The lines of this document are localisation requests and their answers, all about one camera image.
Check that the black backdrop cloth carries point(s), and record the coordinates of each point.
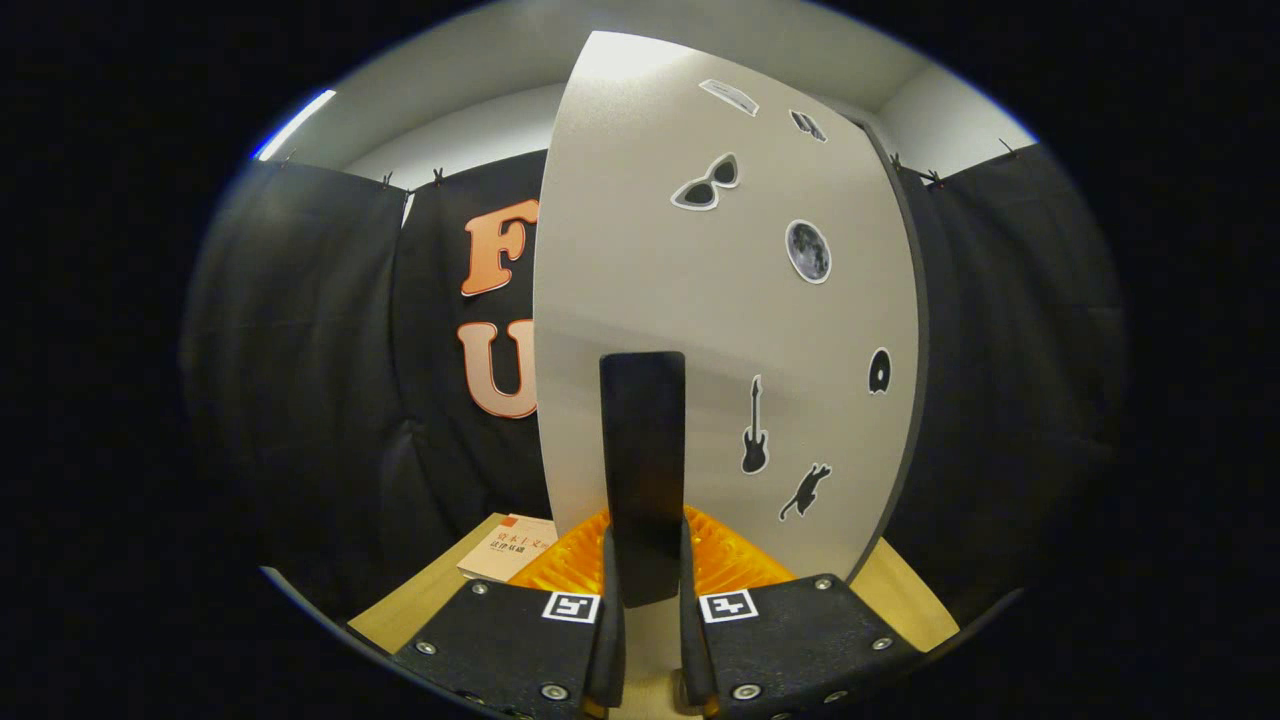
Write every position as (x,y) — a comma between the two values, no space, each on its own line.
(300,400)

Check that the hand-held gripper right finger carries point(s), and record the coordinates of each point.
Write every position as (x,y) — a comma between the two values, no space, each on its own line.
(695,650)

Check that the beige shoe cabinet door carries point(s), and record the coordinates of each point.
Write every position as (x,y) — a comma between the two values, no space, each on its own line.
(650,250)

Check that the beige orange cover book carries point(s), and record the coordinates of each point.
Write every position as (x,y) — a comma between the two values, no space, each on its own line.
(500,555)

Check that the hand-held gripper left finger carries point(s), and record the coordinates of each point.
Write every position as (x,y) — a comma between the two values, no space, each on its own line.
(611,650)

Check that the long ceiling light strip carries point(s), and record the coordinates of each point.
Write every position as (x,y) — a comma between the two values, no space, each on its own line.
(295,125)

